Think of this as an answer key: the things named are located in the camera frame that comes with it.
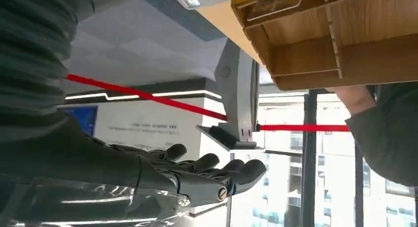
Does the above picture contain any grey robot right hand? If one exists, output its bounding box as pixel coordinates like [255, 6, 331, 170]
[0, 112, 268, 227]

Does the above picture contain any red barrier tape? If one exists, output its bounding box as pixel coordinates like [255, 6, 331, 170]
[65, 74, 351, 133]

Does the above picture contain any white light strip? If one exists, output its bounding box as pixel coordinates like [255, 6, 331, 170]
[65, 89, 223, 101]

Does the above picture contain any grey standing display kiosk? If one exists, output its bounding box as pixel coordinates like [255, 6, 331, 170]
[196, 39, 263, 151]

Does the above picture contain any pale wooden desk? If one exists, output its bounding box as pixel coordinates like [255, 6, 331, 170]
[196, 1, 266, 68]

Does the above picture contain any wooden compartment box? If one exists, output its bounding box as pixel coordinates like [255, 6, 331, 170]
[231, 0, 418, 92]

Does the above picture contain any person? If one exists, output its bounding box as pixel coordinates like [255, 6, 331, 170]
[326, 82, 418, 188]

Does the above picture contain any blue wall sign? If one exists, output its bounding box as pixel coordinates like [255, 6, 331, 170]
[63, 106, 99, 137]

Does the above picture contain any thick black window post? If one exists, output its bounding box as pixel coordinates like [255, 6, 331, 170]
[301, 89, 319, 227]

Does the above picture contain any thin black window post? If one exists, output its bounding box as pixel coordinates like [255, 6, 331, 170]
[354, 144, 365, 227]

